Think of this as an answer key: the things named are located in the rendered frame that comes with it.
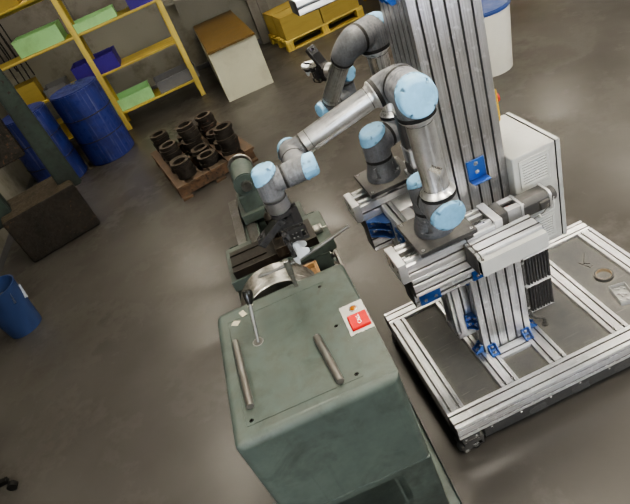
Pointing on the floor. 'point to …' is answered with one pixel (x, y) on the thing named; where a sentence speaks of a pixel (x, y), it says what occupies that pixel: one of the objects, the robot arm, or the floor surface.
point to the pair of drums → (78, 109)
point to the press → (64, 221)
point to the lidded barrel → (498, 34)
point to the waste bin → (8, 306)
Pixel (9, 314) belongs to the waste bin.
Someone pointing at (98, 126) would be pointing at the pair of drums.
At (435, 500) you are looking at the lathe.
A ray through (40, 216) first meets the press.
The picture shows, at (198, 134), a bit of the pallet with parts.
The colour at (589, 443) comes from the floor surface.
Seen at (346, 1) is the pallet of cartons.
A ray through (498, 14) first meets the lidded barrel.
